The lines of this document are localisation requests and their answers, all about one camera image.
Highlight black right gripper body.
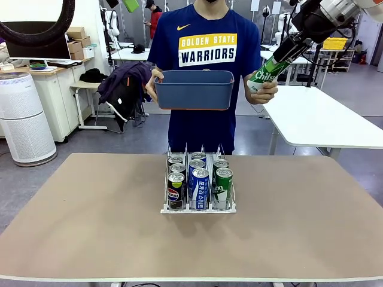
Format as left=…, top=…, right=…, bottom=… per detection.
left=291, top=1, right=339, bottom=45

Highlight green Chilsung cider can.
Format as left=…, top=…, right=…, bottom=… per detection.
left=212, top=167, right=233, bottom=210
left=212, top=158, right=230, bottom=180
left=247, top=59, right=293, bottom=94

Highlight blue bin orange handles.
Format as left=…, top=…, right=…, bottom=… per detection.
left=154, top=70, right=235, bottom=111

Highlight clear acrylic can dispenser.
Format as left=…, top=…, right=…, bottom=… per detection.
left=160, top=142, right=237, bottom=215

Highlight person's left hand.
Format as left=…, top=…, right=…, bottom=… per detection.
left=244, top=79, right=279, bottom=105

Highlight person's right hand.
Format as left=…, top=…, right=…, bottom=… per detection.
left=145, top=69, right=165, bottom=104

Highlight white background table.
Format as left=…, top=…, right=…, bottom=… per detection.
left=259, top=50, right=312, bottom=86

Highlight black tripod stand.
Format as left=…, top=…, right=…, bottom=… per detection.
left=306, top=44, right=326, bottom=88
left=274, top=13, right=288, bottom=54

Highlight person in red hoodie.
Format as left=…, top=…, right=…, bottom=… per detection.
left=145, top=0, right=163, bottom=39

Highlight yellow plastic crate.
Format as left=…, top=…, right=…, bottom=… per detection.
left=323, top=37, right=348, bottom=50

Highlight wooden shelf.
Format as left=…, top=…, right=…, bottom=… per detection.
left=320, top=47, right=355, bottom=72

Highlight grey background table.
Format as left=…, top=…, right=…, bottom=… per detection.
left=110, top=47, right=150, bottom=62

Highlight purple jacket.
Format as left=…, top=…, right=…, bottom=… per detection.
left=98, top=62, right=153, bottom=104

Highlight white side table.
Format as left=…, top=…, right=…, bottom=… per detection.
left=250, top=84, right=383, bottom=161

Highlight black hat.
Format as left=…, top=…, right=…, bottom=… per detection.
left=79, top=68, right=108, bottom=84

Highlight black keyboard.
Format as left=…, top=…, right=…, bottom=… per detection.
left=47, top=60, right=83, bottom=68

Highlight black computer monitor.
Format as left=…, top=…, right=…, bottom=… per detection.
left=0, top=20, right=72, bottom=61

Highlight black chair with backpack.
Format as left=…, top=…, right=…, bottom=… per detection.
left=104, top=76, right=149, bottom=132

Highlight small white rolling table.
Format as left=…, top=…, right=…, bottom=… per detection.
left=70, top=80, right=108, bottom=131

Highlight person in blue shirt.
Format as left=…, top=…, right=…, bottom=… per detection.
left=147, top=0, right=263, bottom=156

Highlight white desk wooden top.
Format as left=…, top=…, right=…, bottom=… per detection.
left=0, top=58, right=93, bottom=143

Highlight white cylindrical air purifier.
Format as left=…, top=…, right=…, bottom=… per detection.
left=0, top=71, right=57, bottom=167

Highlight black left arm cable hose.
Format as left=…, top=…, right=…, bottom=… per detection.
left=0, top=0, right=75, bottom=47

